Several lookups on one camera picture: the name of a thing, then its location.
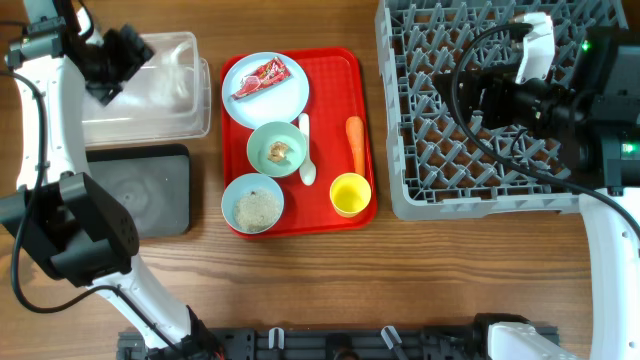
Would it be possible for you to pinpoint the red snack wrapper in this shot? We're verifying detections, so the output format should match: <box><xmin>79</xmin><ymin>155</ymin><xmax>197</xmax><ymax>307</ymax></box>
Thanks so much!
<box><xmin>231</xmin><ymin>57</ymin><xmax>291</xmax><ymax>100</ymax></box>

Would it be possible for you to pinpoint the brown food scrap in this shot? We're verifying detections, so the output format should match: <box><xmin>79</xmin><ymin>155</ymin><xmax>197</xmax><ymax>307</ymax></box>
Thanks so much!
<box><xmin>267</xmin><ymin>141</ymin><xmax>289</xmax><ymax>163</ymax></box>

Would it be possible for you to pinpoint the light blue rice bowl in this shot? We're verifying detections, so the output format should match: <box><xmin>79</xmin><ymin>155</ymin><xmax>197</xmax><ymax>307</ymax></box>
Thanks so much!
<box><xmin>221</xmin><ymin>173</ymin><xmax>285</xmax><ymax>235</ymax></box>

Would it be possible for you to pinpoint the white rice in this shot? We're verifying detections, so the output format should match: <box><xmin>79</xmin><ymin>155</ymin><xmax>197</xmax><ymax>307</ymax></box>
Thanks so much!
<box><xmin>233</xmin><ymin>188</ymin><xmax>282</xmax><ymax>233</ymax></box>

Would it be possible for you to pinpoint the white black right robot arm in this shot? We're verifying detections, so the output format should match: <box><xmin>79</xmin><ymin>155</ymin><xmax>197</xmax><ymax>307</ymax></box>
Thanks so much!
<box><xmin>434</xmin><ymin>23</ymin><xmax>639</xmax><ymax>359</ymax></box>

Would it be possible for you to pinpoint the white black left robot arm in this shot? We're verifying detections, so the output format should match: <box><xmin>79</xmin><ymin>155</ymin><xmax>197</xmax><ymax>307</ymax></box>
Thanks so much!
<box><xmin>1</xmin><ymin>0</ymin><xmax>224</xmax><ymax>359</ymax></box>

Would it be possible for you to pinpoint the grey dishwasher rack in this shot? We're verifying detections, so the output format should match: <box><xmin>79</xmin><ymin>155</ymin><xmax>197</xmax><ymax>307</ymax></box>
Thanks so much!
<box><xmin>374</xmin><ymin>0</ymin><xmax>628</xmax><ymax>221</ymax></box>

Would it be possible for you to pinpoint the clear plastic waste bin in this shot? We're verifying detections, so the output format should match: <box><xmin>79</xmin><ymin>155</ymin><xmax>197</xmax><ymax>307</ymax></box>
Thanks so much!
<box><xmin>82</xmin><ymin>32</ymin><xmax>212</xmax><ymax>147</ymax></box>

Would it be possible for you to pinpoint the black waste tray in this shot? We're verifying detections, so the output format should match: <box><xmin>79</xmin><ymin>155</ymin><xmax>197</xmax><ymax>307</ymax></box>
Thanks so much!
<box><xmin>86</xmin><ymin>144</ymin><xmax>191</xmax><ymax>239</ymax></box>

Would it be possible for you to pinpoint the orange carrot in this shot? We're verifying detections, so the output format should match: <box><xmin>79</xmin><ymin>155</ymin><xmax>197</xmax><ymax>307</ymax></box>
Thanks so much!
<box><xmin>346</xmin><ymin>116</ymin><xmax>365</xmax><ymax>176</ymax></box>

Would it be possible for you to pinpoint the green bowl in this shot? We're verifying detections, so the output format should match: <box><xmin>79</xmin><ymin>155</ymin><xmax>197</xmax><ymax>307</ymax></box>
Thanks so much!
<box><xmin>246</xmin><ymin>122</ymin><xmax>308</xmax><ymax>178</ymax></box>

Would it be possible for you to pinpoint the yellow plastic cup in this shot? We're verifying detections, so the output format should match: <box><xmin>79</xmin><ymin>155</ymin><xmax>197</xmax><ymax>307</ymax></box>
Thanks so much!
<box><xmin>329</xmin><ymin>173</ymin><xmax>373</xmax><ymax>218</ymax></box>

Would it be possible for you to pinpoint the light blue plate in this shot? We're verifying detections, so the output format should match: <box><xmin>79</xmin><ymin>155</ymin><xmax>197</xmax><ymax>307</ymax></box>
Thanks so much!
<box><xmin>221</xmin><ymin>52</ymin><xmax>310</xmax><ymax>129</ymax></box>

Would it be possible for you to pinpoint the red serving tray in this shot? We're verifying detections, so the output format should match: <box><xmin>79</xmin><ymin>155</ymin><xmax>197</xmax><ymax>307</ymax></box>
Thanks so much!
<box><xmin>221</xmin><ymin>47</ymin><xmax>377</xmax><ymax>239</ymax></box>

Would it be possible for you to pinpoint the white plastic spoon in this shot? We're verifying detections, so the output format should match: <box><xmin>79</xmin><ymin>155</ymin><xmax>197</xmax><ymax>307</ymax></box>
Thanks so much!
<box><xmin>298</xmin><ymin>113</ymin><xmax>317</xmax><ymax>186</ymax></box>

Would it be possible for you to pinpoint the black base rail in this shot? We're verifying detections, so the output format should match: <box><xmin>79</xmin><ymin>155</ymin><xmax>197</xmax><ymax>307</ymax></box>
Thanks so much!
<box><xmin>115</xmin><ymin>325</ymin><xmax>561</xmax><ymax>360</ymax></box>

